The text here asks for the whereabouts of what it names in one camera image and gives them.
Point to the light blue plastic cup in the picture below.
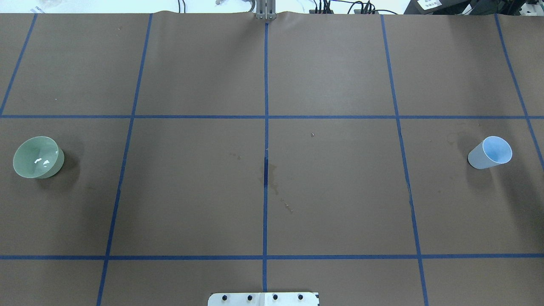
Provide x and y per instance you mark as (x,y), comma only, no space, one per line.
(490,152)

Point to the pale green ceramic bowl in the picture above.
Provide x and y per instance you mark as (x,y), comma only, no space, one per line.
(38,158)

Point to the aluminium frame post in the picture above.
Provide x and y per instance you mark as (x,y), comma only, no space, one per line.
(264,9)

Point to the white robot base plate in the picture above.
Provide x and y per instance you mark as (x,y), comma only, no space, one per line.
(264,299)

